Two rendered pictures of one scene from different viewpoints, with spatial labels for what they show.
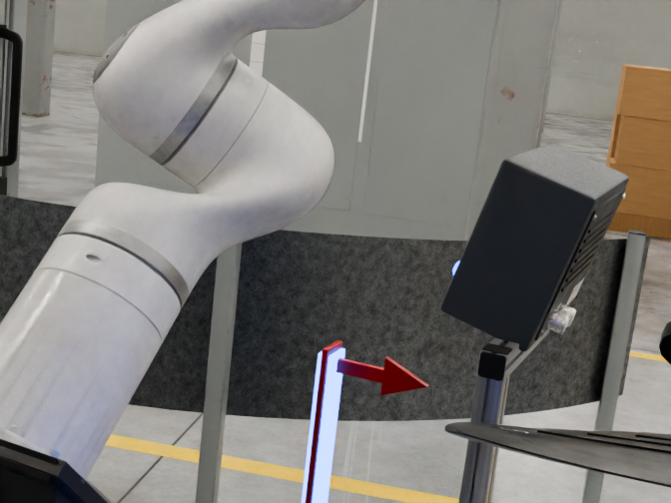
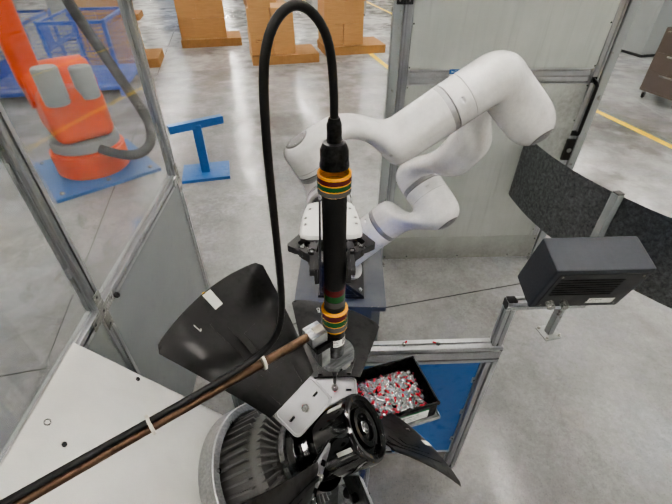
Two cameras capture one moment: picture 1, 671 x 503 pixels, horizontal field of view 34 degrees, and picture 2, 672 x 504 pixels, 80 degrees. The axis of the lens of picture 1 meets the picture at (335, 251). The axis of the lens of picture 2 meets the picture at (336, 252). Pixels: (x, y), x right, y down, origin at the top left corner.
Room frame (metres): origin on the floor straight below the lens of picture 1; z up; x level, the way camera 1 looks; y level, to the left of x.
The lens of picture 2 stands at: (0.35, -0.74, 1.90)
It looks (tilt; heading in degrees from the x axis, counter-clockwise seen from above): 39 degrees down; 67
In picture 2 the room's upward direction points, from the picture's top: straight up
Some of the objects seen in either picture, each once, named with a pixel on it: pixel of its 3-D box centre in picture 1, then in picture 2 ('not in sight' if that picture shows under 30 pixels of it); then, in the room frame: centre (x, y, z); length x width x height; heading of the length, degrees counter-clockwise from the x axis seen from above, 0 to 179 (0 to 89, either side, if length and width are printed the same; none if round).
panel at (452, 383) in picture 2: not in sight; (358, 414); (0.75, -0.03, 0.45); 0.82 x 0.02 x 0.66; 159
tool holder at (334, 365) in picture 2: not in sight; (330, 340); (0.51, -0.33, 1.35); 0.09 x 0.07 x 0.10; 14
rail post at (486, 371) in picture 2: not in sight; (465, 418); (1.15, -0.18, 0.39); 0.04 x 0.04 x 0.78; 69
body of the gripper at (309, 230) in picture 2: not in sight; (330, 226); (0.56, -0.23, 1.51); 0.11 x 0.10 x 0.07; 69
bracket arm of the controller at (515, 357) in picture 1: (517, 340); (545, 302); (1.24, -0.22, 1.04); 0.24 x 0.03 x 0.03; 159
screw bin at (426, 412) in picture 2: not in sight; (391, 394); (0.75, -0.21, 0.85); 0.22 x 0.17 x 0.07; 174
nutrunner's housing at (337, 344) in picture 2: not in sight; (334, 270); (0.52, -0.33, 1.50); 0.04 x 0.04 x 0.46
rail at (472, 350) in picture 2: not in sight; (361, 354); (0.75, -0.03, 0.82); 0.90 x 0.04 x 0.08; 159
